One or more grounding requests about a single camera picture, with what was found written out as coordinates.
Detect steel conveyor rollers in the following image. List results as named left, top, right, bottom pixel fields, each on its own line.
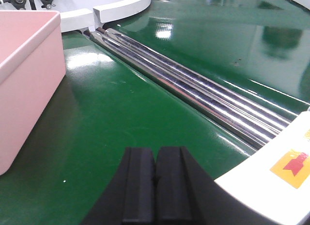
left=89, top=28, right=291, bottom=149

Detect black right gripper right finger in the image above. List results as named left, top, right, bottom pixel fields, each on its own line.
left=155, top=146, right=233, bottom=225

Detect white outer conveyor rail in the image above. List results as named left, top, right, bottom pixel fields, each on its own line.
left=215, top=111, right=310, bottom=225

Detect yellow red warning sticker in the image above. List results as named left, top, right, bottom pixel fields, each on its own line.
left=270, top=149, right=310, bottom=189

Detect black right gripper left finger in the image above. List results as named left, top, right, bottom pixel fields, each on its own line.
left=82, top=147, right=155, bottom=225

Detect pink plastic bin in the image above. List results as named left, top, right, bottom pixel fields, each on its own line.
left=0, top=10, right=65, bottom=174

